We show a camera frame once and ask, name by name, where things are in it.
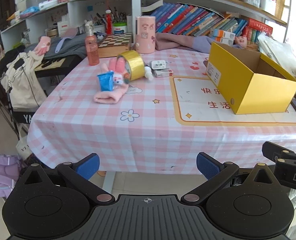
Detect row of colourful books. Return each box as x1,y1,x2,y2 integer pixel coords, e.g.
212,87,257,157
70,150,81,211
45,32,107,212
148,2,248,37

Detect stack of white papers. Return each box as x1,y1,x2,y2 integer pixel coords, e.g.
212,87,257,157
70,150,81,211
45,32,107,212
256,33,296,77

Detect wooden chessboard box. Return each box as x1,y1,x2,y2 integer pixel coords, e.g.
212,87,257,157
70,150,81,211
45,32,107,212
97,32,133,58

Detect black piano keyboard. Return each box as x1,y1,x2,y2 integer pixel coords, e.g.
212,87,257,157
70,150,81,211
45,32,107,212
34,54,83,78

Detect small white bottle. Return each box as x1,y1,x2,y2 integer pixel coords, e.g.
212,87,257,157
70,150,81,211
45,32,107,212
144,66,154,81

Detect pink purple cloth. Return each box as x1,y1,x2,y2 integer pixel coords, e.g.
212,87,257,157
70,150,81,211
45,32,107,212
155,32,236,54

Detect pink sticker cylinder container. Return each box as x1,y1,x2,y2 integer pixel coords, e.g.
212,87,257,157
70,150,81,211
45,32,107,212
135,16,156,54

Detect purple hairbrush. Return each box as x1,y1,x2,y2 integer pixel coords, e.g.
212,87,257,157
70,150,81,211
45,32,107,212
55,27,79,53

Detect white wooden bookshelf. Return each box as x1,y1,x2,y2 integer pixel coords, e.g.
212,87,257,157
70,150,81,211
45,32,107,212
0,0,292,53

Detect pink bunny glove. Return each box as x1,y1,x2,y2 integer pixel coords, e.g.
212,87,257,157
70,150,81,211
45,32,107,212
93,56,131,104

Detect brown packing tape roll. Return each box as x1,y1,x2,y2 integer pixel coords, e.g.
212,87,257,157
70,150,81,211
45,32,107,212
117,50,145,82

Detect white red card box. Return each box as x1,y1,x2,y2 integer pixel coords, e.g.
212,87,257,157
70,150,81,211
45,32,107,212
152,69,174,78

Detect pen holder with pens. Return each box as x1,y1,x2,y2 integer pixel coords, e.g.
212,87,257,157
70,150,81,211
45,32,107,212
92,10,107,34

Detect yellow cardboard box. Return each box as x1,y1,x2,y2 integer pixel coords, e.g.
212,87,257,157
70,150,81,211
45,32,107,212
206,42,296,115

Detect white storage box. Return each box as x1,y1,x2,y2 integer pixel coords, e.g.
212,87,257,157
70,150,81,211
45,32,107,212
259,0,277,16

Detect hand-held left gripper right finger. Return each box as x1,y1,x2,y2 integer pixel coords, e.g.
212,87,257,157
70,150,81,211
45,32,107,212
182,152,279,203

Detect orange white medicine box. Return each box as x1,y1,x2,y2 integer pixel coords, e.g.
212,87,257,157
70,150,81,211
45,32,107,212
210,27,236,39
214,37,235,46

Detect pink pig plush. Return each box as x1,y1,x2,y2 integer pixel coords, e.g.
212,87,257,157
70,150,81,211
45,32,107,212
234,36,248,48

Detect red bottle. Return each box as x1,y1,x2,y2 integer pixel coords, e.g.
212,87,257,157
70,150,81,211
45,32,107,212
105,9,114,35

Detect white charger plug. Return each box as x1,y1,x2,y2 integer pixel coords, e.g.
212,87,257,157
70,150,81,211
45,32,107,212
149,60,167,70

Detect white box red label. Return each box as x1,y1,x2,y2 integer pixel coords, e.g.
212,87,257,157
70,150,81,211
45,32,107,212
57,20,70,37

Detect pink spray bottle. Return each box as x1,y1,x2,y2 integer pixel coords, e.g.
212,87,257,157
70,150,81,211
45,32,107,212
85,21,100,66

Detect white tote bag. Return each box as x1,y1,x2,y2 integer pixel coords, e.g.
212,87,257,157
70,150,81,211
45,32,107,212
0,50,49,111

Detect pink knit glove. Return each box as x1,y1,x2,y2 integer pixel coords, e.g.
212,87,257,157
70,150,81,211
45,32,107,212
36,36,51,55

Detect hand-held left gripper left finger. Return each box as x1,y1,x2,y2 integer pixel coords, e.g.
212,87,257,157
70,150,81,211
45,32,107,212
20,153,115,203

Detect purple backpack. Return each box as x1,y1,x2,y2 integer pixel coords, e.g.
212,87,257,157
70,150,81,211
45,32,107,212
0,155,22,199

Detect green white tub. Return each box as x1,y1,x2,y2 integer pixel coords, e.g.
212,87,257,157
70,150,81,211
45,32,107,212
112,22,128,34

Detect grey folded clothing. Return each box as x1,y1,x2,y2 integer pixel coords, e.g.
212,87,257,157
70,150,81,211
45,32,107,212
45,34,89,60

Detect red book box set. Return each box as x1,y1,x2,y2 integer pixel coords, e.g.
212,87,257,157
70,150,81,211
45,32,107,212
245,18,273,43

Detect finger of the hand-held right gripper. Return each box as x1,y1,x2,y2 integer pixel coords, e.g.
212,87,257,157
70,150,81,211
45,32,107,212
262,141,296,165

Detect small blue packet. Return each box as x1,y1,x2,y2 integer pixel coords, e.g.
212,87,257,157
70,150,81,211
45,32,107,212
97,71,115,92

